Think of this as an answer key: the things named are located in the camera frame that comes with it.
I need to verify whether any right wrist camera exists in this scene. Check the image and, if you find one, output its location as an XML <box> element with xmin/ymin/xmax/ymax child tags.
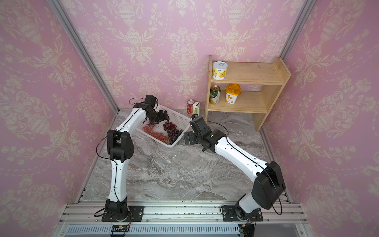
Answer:
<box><xmin>189</xmin><ymin>117</ymin><xmax>208</xmax><ymax>134</ymax></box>

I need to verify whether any green drink can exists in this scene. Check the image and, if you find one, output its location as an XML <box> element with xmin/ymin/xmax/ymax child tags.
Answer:
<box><xmin>209</xmin><ymin>86</ymin><xmax>221</xmax><ymax>105</ymax></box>

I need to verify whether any red soda can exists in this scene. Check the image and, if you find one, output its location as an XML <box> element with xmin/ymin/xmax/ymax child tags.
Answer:
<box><xmin>187</xmin><ymin>99</ymin><xmax>195</xmax><ymax>115</ymax></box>

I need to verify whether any green white carton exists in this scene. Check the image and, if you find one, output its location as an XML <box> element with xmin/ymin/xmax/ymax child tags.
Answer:
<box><xmin>192</xmin><ymin>102</ymin><xmax>200</xmax><ymax>115</ymax></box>

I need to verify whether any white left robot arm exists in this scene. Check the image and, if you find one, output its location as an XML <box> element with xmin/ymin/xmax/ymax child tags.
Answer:
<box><xmin>105</xmin><ymin>101</ymin><xmax>169</xmax><ymax>222</ymax></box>

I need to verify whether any aluminium rail frame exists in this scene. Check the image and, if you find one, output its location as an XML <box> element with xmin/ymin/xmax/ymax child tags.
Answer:
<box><xmin>54</xmin><ymin>201</ymin><xmax>311</xmax><ymax>237</ymax></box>

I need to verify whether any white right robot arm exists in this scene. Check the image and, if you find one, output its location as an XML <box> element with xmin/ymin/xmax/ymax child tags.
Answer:
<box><xmin>184</xmin><ymin>127</ymin><xmax>285</xmax><ymax>221</ymax></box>

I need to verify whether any black grape bunch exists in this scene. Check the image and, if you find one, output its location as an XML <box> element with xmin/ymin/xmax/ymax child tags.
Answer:
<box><xmin>168</xmin><ymin>129</ymin><xmax>183</xmax><ymax>145</ymax></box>

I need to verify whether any white perforated plastic basket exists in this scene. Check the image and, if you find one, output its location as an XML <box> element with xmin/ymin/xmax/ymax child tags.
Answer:
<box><xmin>136</xmin><ymin>105</ymin><xmax>191</xmax><ymax>148</ymax></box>

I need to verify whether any yellow lidded cup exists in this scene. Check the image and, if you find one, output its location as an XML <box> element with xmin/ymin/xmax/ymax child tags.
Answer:
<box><xmin>225</xmin><ymin>84</ymin><xmax>241</xmax><ymax>105</ymax></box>

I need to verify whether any light red grape bunch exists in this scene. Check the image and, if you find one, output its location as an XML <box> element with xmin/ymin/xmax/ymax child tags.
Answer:
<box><xmin>143</xmin><ymin>125</ymin><xmax>168</xmax><ymax>144</ymax></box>

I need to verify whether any dark red grape bunch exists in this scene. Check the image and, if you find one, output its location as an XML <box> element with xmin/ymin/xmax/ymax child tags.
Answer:
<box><xmin>163</xmin><ymin>120</ymin><xmax>178</xmax><ymax>145</ymax></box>

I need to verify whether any yellow can white lid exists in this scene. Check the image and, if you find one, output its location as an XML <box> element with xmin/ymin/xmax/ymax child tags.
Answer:
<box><xmin>212</xmin><ymin>61</ymin><xmax>228</xmax><ymax>81</ymax></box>

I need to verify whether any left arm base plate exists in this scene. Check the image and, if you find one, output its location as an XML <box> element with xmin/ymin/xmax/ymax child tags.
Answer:
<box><xmin>101</xmin><ymin>206</ymin><xmax>144</xmax><ymax>222</ymax></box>

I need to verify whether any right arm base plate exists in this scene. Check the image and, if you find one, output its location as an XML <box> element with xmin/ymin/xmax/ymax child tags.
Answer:
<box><xmin>220</xmin><ymin>205</ymin><xmax>264</xmax><ymax>222</ymax></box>

